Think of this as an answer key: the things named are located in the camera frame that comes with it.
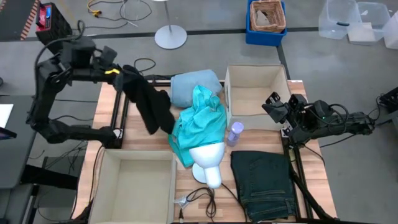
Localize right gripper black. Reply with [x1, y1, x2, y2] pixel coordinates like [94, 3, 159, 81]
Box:
[261, 91, 315, 138]

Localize black garment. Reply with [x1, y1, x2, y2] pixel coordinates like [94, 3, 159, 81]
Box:
[113, 64, 177, 136]

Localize light blue sweater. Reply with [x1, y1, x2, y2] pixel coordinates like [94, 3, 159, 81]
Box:
[169, 68, 223, 109]

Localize dark green jeans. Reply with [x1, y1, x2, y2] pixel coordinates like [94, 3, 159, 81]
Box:
[230, 150, 298, 223]

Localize beige fabric box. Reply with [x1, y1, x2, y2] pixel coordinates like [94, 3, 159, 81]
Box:
[223, 63, 295, 131]
[88, 148, 177, 224]

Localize black power strip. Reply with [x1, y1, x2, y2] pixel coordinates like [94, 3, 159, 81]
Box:
[142, 73, 172, 82]

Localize purple plastic bottle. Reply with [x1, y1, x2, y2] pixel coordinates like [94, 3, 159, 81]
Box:
[226, 121, 245, 147]

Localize blue plastic bin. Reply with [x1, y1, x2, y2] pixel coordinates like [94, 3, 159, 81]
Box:
[245, 0, 288, 47]

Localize grey floor stand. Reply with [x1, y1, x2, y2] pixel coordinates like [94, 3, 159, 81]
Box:
[154, 0, 188, 50]

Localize teal cloth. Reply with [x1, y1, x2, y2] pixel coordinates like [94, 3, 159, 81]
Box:
[168, 84, 228, 169]

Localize red black battery box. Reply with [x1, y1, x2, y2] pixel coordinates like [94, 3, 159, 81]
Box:
[35, 2, 73, 54]

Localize wicker basket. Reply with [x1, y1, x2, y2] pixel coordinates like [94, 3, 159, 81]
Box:
[249, 0, 287, 34]

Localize grey paper scrap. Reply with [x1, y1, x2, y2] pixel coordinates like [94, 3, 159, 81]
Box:
[255, 9, 271, 27]

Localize clear plastic storage bin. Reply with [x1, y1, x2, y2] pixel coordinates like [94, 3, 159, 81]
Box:
[347, 1, 391, 46]
[382, 18, 398, 50]
[318, 0, 363, 40]

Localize black controller box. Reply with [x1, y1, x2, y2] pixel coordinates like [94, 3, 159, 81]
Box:
[368, 86, 398, 128]

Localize white paper sheet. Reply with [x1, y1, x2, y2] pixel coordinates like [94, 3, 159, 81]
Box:
[0, 103, 15, 129]

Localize black desk leg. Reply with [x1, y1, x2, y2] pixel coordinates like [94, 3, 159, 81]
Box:
[20, 164, 78, 190]

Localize black hazard striped mat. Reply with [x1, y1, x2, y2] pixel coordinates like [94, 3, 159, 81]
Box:
[0, 0, 41, 41]

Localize dark grey desk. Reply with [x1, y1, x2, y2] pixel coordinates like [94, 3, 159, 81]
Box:
[0, 93, 41, 190]

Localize small clear plastic wrapper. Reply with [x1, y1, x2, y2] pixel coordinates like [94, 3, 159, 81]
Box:
[174, 195, 190, 209]

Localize black aluminium frame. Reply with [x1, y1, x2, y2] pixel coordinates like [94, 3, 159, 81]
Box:
[281, 124, 340, 223]
[110, 80, 225, 149]

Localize black cable loop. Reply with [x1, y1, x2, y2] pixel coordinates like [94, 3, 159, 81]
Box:
[133, 57, 157, 75]

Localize black floor cable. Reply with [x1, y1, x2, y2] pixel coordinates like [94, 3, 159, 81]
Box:
[74, 0, 153, 30]

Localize yellow cable coil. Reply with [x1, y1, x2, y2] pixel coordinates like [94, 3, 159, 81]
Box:
[86, 0, 103, 18]

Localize black cable bundle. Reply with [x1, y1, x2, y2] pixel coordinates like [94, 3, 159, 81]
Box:
[29, 139, 105, 223]

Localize black lamp cable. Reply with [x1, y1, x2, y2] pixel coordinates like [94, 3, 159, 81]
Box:
[178, 182, 248, 223]

